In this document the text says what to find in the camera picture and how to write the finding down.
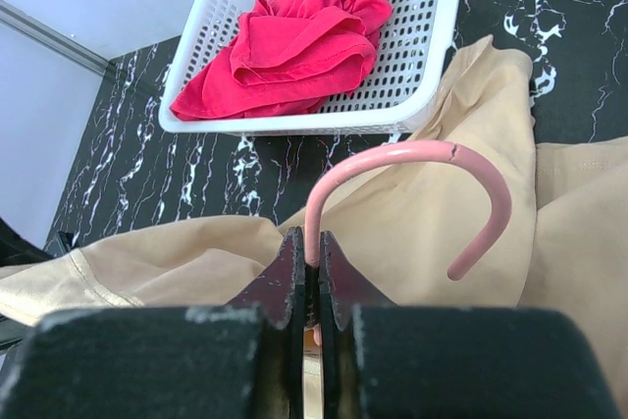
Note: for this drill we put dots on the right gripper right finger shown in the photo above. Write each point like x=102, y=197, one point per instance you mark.
x=381, y=360

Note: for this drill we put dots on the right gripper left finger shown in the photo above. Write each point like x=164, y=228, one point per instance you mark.
x=243, y=359

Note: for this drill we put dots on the red t shirt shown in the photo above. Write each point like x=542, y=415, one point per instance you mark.
x=288, y=57

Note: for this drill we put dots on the pink wire hanger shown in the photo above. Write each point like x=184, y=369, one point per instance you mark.
x=415, y=217

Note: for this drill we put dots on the white plastic basket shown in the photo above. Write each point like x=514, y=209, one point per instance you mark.
x=397, y=96

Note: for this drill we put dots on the beige t shirt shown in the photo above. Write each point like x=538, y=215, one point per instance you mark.
x=565, y=247

